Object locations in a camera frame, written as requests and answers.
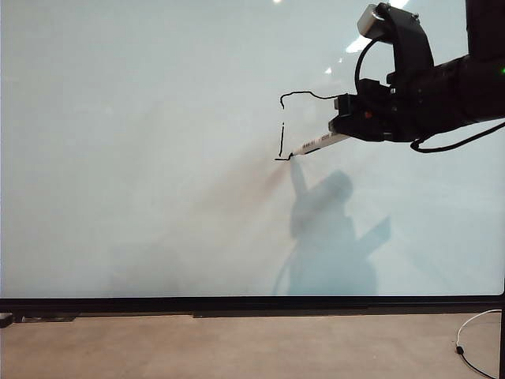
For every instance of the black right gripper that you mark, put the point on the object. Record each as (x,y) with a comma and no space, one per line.
(402,110)

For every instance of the white marker pen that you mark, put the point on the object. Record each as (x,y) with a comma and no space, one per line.
(315,143)

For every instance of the small black floor block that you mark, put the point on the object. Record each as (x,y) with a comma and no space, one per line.
(4,320)

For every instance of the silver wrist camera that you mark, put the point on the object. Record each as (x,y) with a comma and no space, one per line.
(369,21)

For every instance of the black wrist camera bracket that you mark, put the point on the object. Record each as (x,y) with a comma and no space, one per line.
(414,39)

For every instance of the white board with black frame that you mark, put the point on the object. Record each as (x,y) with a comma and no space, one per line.
(158,158)

